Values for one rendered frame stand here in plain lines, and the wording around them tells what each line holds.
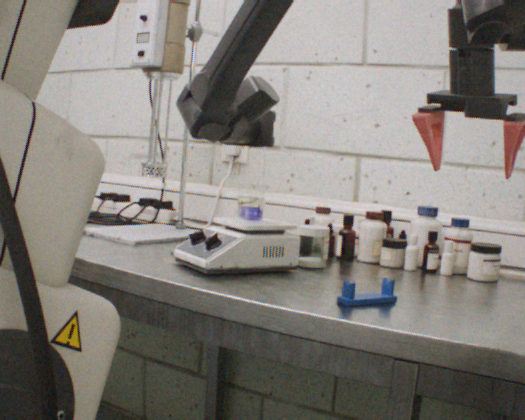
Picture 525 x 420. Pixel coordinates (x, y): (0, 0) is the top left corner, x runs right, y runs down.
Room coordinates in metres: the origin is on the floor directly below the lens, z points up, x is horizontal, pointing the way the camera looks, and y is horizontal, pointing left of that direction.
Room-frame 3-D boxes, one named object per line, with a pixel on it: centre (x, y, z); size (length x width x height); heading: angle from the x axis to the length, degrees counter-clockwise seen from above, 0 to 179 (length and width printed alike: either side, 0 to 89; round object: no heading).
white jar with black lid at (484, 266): (1.36, -0.46, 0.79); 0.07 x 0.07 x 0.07
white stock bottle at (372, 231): (1.52, -0.24, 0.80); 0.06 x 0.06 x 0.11
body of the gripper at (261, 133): (1.27, 0.04, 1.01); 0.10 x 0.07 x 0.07; 67
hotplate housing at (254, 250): (1.34, 0.03, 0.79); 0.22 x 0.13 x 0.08; 124
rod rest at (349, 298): (1.09, -0.18, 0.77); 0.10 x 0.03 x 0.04; 120
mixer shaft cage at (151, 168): (1.69, 0.26, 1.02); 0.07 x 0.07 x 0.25
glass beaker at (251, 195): (1.36, 0.02, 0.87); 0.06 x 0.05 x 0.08; 88
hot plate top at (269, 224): (1.36, 0.01, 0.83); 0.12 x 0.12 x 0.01; 34
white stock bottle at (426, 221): (1.50, -0.36, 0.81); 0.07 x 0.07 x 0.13
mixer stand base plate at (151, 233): (1.69, 0.27, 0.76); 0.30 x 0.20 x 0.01; 145
